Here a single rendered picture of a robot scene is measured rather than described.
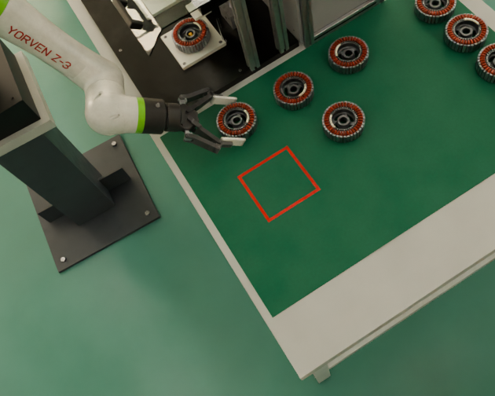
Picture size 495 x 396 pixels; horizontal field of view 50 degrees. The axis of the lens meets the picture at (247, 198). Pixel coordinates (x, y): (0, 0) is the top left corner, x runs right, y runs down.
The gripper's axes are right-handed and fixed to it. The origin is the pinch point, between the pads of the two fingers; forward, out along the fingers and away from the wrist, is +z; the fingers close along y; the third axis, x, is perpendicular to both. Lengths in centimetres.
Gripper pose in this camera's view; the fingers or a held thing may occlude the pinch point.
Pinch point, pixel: (236, 121)
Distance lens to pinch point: 149.1
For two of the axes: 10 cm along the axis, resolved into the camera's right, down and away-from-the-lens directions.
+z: 9.2, 0.0, 3.9
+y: 1.8, 8.9, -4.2
